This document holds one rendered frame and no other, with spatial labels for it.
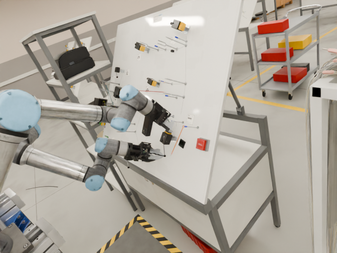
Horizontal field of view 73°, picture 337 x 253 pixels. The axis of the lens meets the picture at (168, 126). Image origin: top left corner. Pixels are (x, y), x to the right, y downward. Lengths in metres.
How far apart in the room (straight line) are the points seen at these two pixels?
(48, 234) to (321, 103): 1.03
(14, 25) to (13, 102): 7.77
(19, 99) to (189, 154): 0.78
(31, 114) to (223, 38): 0.85
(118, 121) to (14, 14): 7.73
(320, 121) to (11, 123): 0.84
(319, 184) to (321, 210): 0.11
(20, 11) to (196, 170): 7.88
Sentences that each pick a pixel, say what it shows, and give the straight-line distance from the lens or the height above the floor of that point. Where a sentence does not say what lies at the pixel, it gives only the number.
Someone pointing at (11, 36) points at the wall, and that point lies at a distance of 8.49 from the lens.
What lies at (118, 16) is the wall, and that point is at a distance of 9.03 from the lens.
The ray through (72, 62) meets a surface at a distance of 2.04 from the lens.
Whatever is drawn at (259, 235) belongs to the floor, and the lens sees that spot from 2.08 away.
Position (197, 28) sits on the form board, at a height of 1.57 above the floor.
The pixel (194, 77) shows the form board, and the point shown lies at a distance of 1.22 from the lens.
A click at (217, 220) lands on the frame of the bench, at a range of 1.30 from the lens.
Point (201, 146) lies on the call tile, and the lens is 1.09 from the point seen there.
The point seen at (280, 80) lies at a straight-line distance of 3.92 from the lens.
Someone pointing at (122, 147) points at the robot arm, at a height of 1.20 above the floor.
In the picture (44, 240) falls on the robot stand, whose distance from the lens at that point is 1.11.
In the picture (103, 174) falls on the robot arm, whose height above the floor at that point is 1.15.
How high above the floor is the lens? 1.73
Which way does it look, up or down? 27 degrees down
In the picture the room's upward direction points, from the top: 20 degrees counter-clockwise
